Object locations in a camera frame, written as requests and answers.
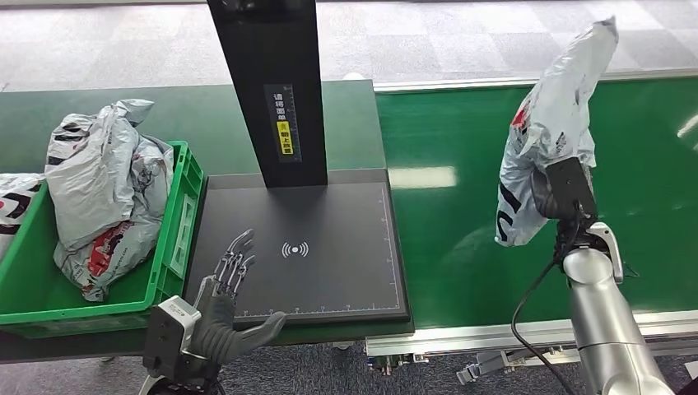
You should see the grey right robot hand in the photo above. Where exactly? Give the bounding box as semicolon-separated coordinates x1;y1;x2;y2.
529;165;553;221

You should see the green conveyor belt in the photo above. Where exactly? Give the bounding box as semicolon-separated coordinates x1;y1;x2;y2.
375;77;698;329

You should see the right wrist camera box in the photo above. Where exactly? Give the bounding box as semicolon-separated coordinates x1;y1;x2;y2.
545;156;599;221

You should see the white mailer with black print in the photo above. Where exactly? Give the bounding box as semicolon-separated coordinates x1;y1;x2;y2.
0;173;44;258

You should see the green plastic crate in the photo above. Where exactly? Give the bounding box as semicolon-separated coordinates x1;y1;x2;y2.
0;140;206;340

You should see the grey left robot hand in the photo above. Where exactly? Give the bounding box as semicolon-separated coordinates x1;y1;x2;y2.
190;229;288;365

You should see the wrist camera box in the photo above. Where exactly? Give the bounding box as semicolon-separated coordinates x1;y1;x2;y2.
545;156;599;221
142;295;203;380

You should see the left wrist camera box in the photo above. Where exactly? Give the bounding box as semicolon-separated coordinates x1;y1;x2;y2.
142;295;203;380

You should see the grey plastic mailer package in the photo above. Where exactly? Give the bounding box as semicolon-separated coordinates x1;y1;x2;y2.
495;16;621;249

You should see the grey mailer with red print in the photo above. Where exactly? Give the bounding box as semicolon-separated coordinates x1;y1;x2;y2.
53;136;175;303

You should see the crumpled grey mailer package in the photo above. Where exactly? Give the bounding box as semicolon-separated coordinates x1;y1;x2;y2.
44;99;156;252

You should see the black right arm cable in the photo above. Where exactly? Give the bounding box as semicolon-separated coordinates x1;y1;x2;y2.
510;215;582;395

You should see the black inbound scanner machine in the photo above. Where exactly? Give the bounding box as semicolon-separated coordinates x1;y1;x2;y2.
184;0;412;327

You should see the black and yellow label sticker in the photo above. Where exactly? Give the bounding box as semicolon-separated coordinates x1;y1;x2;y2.
263;83;303;164

